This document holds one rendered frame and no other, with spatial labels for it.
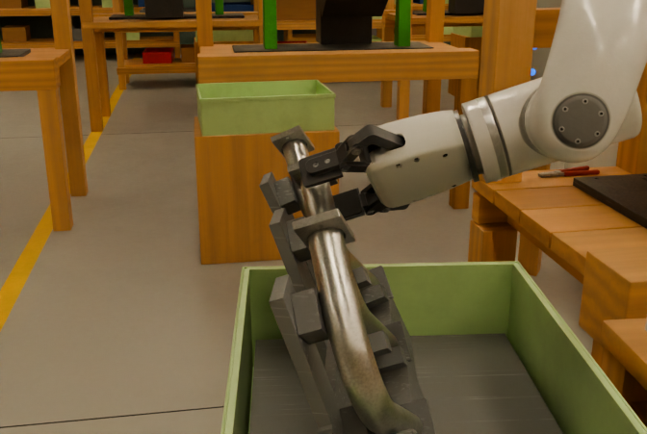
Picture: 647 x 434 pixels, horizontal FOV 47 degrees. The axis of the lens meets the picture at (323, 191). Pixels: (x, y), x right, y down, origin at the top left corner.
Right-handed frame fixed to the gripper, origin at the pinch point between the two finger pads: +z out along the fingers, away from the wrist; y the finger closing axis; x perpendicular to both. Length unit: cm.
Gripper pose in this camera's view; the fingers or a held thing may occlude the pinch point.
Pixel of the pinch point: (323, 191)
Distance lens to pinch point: 77.7
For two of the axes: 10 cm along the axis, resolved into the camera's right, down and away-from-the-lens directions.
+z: -9.4, 3.0, 1.6
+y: -2.8, -4.2, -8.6
